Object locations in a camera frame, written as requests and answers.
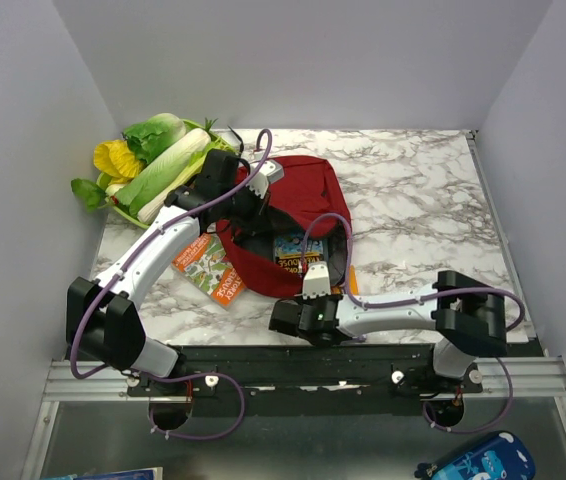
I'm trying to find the red backpack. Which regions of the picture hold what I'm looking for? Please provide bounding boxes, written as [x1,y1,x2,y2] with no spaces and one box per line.
[216,155,351,298]

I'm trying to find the blue book corner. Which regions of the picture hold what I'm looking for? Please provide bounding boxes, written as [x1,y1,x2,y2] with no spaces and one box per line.
[76,467,164,480]

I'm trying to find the blue pencil case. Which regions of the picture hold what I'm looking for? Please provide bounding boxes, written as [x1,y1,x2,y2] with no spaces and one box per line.
[414,431,537,480]

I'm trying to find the treehouse storey book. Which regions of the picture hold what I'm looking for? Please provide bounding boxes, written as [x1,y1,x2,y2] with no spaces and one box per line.
[273,231,327,274]

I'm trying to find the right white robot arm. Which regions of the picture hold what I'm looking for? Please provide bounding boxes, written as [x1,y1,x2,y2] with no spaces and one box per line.
[269,270,507,392]

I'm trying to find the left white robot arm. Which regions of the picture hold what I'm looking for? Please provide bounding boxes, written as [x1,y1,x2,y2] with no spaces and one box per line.
[66,149,284,395]

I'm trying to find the green plastic basket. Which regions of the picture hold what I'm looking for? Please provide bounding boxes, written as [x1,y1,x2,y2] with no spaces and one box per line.
[96,118,238,229]

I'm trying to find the yellow leaf vegetable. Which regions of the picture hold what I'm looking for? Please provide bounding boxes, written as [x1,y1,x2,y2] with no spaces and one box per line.
[93,139,145,183]

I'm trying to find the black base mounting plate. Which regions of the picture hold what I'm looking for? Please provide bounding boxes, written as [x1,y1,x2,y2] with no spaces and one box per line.
[65,342,547,419]

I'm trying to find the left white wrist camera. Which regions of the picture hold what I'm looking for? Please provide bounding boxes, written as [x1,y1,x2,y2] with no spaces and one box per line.
[247,160,284,199]

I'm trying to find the napa cabbage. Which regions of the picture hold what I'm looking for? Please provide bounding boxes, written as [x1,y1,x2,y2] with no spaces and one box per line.
[114,138,208,216]

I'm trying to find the celery stalk bunch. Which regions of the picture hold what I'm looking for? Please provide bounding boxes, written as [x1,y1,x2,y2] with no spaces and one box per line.
[165,140,235,193]

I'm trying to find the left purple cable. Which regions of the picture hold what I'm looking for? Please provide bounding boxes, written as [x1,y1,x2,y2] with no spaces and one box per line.
[68,127,273,441]

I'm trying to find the green lettuce head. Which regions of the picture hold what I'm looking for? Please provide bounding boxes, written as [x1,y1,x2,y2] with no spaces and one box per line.
[123,113,187,164]

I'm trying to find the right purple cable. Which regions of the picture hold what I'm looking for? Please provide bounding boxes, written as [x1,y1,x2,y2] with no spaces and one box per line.
[300,212,527,435]

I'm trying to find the orange paperback book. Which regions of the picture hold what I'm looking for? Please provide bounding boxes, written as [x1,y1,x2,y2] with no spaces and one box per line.
[172,234,245,308]

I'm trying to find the purple cable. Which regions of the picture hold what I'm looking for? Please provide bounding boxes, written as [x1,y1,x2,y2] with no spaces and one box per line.
[300,212,527,435]
[68,127,273,441]

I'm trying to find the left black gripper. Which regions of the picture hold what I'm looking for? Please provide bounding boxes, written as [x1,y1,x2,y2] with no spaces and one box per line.
[219,179,273,235]

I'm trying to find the Roald Dahl Charlie book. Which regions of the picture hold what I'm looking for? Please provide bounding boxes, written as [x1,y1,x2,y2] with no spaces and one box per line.
[331,265,359,295]

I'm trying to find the dark green spinach leaf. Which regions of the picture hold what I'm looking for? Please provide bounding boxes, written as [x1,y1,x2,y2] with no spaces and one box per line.
[71,178,108,212]

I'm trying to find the aluminium rail frame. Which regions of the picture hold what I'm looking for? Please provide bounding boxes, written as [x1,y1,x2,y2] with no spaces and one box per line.
[40,129,566,479]

